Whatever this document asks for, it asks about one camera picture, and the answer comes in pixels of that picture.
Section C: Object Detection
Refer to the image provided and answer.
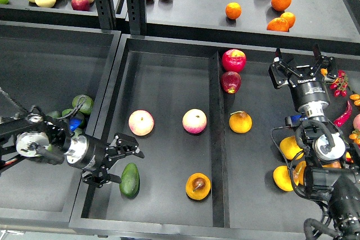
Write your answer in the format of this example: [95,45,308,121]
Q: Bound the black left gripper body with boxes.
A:
[65,133,140,188]

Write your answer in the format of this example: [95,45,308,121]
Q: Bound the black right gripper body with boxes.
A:
[268,55,338,112]

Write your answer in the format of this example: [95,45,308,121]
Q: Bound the yellow pear with brown stem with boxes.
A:
[185,173,211,201]

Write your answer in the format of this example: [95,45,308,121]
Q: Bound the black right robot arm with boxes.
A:
[268,45,359,239]

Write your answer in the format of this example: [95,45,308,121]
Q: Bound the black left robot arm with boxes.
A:
[1,90,144,188]

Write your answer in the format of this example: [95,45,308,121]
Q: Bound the green avocado top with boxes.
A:
[72,94,94,115]

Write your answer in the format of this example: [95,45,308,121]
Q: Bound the green avocado long left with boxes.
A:
[47,110,62,119]

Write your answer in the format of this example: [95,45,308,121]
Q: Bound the yellow pear upper right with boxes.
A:
[280,136,302,161]

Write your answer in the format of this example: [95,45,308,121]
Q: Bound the yellow pear lower middle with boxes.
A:
[295,161,307,185]

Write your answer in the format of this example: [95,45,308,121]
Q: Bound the pink peach left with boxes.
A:
[128,110,154,136]

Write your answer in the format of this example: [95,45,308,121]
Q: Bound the orange lower right front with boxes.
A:
[267,17,290,32]

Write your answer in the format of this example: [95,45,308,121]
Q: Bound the cherry tomato bunch upper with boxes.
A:
[321,68,348,97]

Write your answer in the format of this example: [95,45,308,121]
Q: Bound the orange lower right back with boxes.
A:
[280,12,296,28]

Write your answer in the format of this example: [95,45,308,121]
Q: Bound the bright red apple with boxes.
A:
[222,49,247,73]

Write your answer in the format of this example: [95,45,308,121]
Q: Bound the dark red apple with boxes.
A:
[220,71,241,94]

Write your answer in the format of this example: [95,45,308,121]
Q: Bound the red chili pepper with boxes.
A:
[334,101,352,128]

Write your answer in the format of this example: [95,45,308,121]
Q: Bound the large orange right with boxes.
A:
[271,0,292,11]

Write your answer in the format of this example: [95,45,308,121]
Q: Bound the pink peach right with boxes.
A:
[182,108,207,134]

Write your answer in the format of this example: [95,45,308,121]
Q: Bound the orange centre shelf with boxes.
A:
[225,2,242,20]

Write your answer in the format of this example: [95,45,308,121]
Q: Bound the peach at right edge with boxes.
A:
[353,114,360,130]

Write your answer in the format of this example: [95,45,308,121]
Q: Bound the black middle divided tray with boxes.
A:
[68,33,360,240]

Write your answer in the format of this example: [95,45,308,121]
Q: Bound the black left tray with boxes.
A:
[1,21,120,230]

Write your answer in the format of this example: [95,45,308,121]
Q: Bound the red apple on shelf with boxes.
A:
[71,0,90,11]

